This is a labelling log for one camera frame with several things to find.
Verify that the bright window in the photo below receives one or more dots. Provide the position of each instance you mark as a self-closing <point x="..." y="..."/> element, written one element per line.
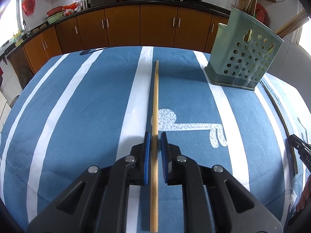
<point x="9" y="17"/>
<point x="306" y="36"/>

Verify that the green perforated utensil holder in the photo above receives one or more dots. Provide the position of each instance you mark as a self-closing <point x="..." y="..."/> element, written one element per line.
<point x="233" y="41"/>

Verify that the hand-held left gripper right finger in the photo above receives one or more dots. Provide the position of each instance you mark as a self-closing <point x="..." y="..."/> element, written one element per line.
<point x="163" y="157"/>

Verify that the red plastic bag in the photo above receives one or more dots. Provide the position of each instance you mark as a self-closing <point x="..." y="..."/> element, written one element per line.
<point x="71" y="6"/>
<point x="29" y="4"/>

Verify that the black kitchen countertop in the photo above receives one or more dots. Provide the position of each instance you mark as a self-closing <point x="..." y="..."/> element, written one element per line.
<point x="136" y="1"/>

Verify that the red plastic basin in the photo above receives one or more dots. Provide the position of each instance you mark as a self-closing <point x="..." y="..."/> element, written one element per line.
<point x="55" y="11"/>

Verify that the steel cup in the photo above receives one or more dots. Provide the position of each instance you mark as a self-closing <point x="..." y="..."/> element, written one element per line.
<point x="85" y="4"/>

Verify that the brown wooden base cabinets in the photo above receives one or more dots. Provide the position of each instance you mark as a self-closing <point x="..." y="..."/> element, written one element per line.
<point x="158" y="24"/>

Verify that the blue white striped tablecloth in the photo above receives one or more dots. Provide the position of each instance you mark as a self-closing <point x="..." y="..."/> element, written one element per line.
<point x="97" y="102"/>

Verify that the person's right hand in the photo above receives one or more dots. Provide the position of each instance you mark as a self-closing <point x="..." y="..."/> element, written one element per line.
<point x="303" y="200"/>

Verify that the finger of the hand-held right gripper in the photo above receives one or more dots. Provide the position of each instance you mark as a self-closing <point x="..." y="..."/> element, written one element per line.
<point x="302" y="149"/>

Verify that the red gift boxes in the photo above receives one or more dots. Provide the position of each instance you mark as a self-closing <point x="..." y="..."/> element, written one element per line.
<point x="262" y="13"/>

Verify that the yellow detergent bottle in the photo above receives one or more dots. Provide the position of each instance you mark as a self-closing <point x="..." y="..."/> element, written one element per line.
<point x="17" y="38"/>

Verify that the green plastic basin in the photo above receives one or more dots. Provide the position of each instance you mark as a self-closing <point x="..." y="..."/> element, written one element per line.
<point x="54" y="19"/>

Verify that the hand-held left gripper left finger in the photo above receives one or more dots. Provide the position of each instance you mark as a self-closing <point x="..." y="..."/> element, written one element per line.
<point x="146" y="155"/>

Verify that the metal faucet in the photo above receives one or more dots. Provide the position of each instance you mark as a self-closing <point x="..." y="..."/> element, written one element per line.
<point x="24" y="25"/>

